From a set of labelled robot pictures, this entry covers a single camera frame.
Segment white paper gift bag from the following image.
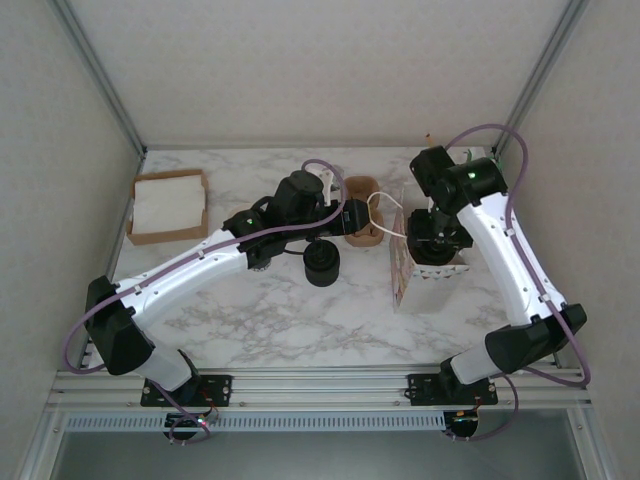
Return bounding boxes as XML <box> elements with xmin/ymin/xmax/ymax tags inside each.
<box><xmin>367</xmin><ymin>182</ymin><xmax>471</xmax><ymax>314</ymax></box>

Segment stack of black lids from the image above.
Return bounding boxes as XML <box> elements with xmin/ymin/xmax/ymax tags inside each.
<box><xmin>303</xmin><ymin>239</ymin><xmax>341</xmax><ymax>287</ymax></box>

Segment brown pulp cup carrier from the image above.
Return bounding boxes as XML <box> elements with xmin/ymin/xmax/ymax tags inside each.
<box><xmin>344</xmin><ymin>212</ymin><xmax>386</xmax><ymax>250</ymax></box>
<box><xmin>344</xmin><ymin>175</ymin><xmax>377</xmax><ymax>201</ymax></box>

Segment white paper napkins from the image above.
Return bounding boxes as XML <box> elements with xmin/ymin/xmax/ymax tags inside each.
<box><xmin>133</xmin><ymin>174</ymin><xmax>207</xmax><ymax>235</ymax></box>

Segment brown cardboard napkin box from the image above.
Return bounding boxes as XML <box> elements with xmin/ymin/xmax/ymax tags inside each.
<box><xmin>124</xmin><ymin>168</ymin><xmax>210</xmax><ymax>246</ymax></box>

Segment right controller board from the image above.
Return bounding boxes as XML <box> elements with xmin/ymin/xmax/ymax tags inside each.
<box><xmin>447</xmin><ymin>409</ymin><xmax>482</xmax><ymax>436</ymax></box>

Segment controller board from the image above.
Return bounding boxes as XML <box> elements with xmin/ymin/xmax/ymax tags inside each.
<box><xmin>164</xmin><ymin>412</ymin><xmax>209</xmax><ymax>430</ymax></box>
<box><xmin>447</xmin><ymin>409</ymin><xmax>482</xmax><ymax>436</ymax></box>

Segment left controller board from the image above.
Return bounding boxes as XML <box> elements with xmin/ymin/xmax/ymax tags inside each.
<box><xmin>164</xmin><ymin>412</ymin><xmax>209</xmax><ymax>430</ymax></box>

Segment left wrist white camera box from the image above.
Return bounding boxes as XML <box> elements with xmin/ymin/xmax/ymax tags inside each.
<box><xmin>312</xmin><ymin>168</ymin><xmax>336</xmax><ymax>206</ymax></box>

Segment right aluminium frame post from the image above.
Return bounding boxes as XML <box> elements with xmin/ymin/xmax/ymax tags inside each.
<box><xmin>492</xmin><ymin>0</ymin><xmax>591</xmax><ymax>154</ymax></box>

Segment aluminium frame post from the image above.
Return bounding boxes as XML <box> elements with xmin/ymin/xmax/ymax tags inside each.
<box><xmin>49</xmin><ymin>0</ymin><xmax>147</xmax><ymax>157</ymax></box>
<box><xmin>492</xmin><ymin>0</ymin><xmax>591</xmax><ymax>154</ymax></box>

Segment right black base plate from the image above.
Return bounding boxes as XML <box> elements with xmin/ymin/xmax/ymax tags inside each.
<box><xmin>407</xmin><ymin>372</ymin><xmax>500</xmax><ymax>407</ymax></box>

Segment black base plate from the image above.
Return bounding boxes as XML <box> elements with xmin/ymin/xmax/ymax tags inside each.
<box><xmin>140</xmin><ymin>373</ymin><xmax>234</xmax><ymax>407</ymax></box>
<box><xmin>407</xmin><ymin>372</ymin><xmax>500</xmax><ymax>407</ymax></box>

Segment left aluminium side rail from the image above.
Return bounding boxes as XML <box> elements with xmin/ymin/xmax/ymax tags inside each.
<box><xmin>79</xmin><ymin>149</ymin><xmax>147</xmax><ymax>371</ymax></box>

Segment aluminium mounting rail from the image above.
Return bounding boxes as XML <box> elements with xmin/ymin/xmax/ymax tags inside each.
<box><xmin>47</xmin><ymin>368</ymin><xmax>594</xmax><ymax>411</ymax></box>

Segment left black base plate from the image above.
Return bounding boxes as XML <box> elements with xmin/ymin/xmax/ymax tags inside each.
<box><xmin>140</xmin><ymin>373</ymin><xmax>234</xmax><ymax>407</ymax></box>

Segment grey slotted cable duct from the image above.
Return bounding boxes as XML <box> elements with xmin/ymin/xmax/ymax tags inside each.
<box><xmin>64</xmin><ymin>412</ymin><xmax>447</xmax><ymax>432</ymax></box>

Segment left aluminium frame post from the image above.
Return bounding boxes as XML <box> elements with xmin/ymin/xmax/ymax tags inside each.
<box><xmin>49</xmin><ymin>0</ymin><xmax>147</xmax><ymax>157</ymax></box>

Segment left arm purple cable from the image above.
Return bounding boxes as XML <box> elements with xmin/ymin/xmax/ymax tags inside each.
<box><xmin>63</xmin><ymin>158</ymin><xmax>349</xmax><ymax>446</ymax></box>

